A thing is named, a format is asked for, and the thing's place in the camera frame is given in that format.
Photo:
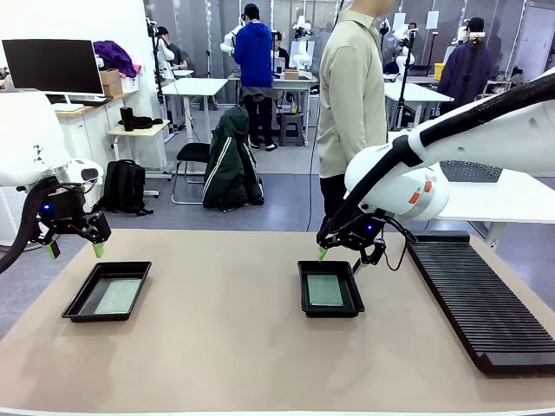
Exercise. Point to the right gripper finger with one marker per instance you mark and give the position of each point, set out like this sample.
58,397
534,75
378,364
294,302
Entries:
331,238
373,255

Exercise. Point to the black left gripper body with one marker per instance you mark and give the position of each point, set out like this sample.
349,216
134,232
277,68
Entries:
60,210

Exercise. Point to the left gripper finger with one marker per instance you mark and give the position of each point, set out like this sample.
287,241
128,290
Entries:
54,251
97,227

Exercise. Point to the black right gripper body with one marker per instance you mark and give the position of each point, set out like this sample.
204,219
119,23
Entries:
362,232

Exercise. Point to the black ESD tray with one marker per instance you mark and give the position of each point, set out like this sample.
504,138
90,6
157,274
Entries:
82,294
355,299

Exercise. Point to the green glass plate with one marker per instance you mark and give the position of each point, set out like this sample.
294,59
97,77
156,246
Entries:
119,297
325,290

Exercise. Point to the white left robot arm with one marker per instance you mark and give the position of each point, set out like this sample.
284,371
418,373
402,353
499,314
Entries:
21,138

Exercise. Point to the black backpack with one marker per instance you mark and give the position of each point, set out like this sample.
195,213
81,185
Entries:
126,186

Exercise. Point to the white desk with wood top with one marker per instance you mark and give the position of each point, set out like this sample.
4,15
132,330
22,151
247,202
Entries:
86,134

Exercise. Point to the small white side table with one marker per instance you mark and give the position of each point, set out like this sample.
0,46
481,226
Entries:
139,130

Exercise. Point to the black tumbler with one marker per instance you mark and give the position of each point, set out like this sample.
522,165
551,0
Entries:
126,119

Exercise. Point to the black cloth bundle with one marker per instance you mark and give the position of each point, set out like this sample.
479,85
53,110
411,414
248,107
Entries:
145,122

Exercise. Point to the grey plastic stool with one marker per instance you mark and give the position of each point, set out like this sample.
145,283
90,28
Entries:
291,128

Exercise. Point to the dark green striped jacket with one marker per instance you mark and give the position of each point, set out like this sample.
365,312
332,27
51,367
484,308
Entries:
230,173

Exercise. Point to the black folding chair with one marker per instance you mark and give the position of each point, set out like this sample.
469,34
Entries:
193,151

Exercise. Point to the grey mesh basket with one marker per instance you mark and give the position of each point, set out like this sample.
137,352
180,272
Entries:
472,172

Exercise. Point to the black slotted board rack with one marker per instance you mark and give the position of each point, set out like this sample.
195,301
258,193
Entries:
485,312

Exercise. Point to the person in beige shirt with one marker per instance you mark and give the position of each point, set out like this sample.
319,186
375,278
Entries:
347,99

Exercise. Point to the cardboard box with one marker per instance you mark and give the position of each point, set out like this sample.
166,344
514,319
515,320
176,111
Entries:
110,82

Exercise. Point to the computer monitor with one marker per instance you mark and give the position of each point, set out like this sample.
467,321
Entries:
52,65

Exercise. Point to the white background table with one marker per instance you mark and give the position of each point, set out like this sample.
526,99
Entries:
416,93

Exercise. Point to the large white table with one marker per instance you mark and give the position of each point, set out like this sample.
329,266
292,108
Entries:
511,199

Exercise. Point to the grey background workbench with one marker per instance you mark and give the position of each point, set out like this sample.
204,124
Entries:
303,82

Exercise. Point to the purple cloth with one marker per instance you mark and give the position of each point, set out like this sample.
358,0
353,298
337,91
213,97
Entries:
115,56

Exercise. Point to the white height-adjustable table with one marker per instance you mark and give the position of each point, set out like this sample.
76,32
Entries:
195,86

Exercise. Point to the yellow bin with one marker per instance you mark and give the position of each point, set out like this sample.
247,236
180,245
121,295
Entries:
440,71

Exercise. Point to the person in dark jacket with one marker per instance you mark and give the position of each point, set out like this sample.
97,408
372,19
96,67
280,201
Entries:
466,73

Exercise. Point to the seated person in black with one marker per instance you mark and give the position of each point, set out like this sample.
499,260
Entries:
173,50

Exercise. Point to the person in blue hoodie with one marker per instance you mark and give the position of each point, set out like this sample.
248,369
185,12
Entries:
256,56

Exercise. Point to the white paper sheet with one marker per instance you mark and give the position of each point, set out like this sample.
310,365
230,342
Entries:
432,20

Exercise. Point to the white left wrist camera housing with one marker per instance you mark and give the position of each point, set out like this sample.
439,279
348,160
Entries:
86,173

